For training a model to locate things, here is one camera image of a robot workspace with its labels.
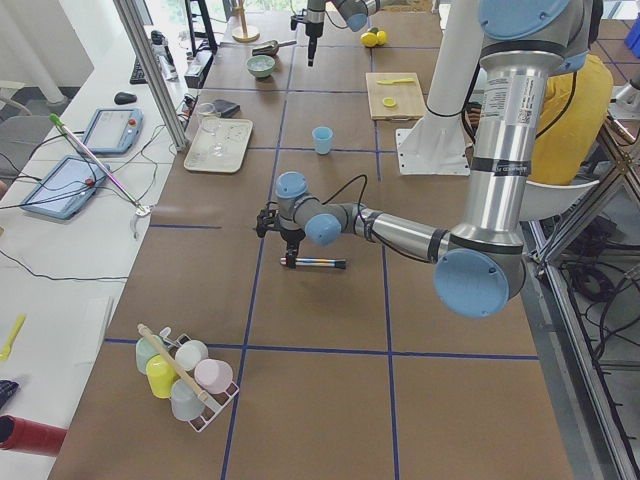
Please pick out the whole yellow lemon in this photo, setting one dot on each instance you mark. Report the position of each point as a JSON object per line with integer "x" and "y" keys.
{"x": 381, "y": 38}
{"x": 369, "y": 39}

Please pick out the bamboo cutting board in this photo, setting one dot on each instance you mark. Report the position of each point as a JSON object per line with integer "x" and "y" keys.
{"x": 409, "y": 97}

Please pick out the clear wine glass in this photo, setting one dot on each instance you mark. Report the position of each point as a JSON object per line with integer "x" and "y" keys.
{"x": 210, "y": 125}

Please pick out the cream bear tray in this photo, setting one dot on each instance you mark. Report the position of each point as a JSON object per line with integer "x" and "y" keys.
{"x": 234, "y": 134}

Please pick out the grey folded cloth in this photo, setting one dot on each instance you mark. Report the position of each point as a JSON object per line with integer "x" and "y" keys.
{"x": 225, "y": 109}

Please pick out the teach pendant near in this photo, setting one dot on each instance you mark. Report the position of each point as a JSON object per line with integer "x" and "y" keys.
{"x": 66, "y": 189}

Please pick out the yellow plastic knife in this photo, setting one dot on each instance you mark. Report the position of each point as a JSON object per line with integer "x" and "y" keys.
{"x": 395, "y": 81}

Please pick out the steel ice scoop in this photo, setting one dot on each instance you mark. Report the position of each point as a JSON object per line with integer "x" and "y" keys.
{"x": 271, "y": 48}

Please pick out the white wire cup rack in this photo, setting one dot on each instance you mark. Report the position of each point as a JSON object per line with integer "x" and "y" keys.
{"x": 216, "y": 403}

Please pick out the grey cup on rack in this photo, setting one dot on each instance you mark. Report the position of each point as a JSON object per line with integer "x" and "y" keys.
{"x": 184, "y": 403}

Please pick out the teach pendant far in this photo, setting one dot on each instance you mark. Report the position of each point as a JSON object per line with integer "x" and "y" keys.
{"x": 113, "y": 131}

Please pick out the black keyboard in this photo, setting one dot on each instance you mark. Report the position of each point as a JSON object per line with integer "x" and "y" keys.
{"x": 137, "y": 76}

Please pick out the aluminium frame post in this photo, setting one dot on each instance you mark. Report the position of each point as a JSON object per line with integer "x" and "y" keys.
{"x": 134, "y": 28}

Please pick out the white cup on rack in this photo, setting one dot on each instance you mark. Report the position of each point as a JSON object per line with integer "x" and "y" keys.
{"x": 190, "y": 354}

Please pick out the steel muddler black tip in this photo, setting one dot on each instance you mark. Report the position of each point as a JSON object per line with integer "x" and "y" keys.
{"x": 314, "y": 262}

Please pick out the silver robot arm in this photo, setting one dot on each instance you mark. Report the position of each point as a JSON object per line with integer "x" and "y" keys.
{"x": 478, "y": 263}
{"x": 354, "y": 13}

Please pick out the teach pendant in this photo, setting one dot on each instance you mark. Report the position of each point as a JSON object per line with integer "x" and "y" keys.
{"x": 66, "y": 189}
{"x": 113, "y": 131}

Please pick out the wooden rack handle rod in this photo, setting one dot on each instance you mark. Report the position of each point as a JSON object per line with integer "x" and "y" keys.
{"x": 145, "y": 332}

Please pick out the black computer mouse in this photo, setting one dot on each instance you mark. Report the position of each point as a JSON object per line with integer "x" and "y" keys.
{"x": 124, "y": 98}

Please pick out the wooden cup tree stand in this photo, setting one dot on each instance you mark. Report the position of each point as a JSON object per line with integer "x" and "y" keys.
{"x": 244, "y": 33}

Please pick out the yellow cup on rack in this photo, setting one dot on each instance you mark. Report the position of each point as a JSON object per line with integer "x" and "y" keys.
{"x": 160, "y": 376}

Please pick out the whole yellow lemon upper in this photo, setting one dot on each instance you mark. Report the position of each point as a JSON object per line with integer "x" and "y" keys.
{"x": 381, "y": 38}

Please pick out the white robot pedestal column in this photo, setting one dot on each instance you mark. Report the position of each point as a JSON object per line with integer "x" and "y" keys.
{"x": 436, "y": 144}

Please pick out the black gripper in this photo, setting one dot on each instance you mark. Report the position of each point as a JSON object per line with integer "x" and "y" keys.
{"x": 313, "y": 29}
{"x": 291, "y": 236}

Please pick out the green cup on rack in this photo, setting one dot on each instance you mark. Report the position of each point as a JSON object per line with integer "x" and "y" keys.
{"x": 144, "y": 351}

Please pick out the person in yellow shirt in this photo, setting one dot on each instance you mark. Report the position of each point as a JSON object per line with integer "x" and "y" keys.
{"x": 546, "y": 95}

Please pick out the green bowl of ice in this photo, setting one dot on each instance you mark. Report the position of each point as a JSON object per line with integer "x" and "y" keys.
{"x": 260, "y": 66}

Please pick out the whole yellow lemon left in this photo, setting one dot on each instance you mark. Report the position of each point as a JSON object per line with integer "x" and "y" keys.
{"x": 369, "y": 39}

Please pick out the red cylinder bottle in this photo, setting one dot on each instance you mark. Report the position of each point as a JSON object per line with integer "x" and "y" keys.
{"x": 26, "y": 436}

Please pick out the black box with label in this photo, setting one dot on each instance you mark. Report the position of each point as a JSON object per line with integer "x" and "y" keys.
{"x": 198, "y": 69}

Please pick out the pink cup on rack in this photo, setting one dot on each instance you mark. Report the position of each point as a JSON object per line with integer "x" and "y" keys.
{"x": 215, "y": 376}

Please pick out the light blue plastic cup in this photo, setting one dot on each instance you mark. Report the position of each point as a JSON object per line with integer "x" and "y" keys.
{"x": 322, "y": 139}

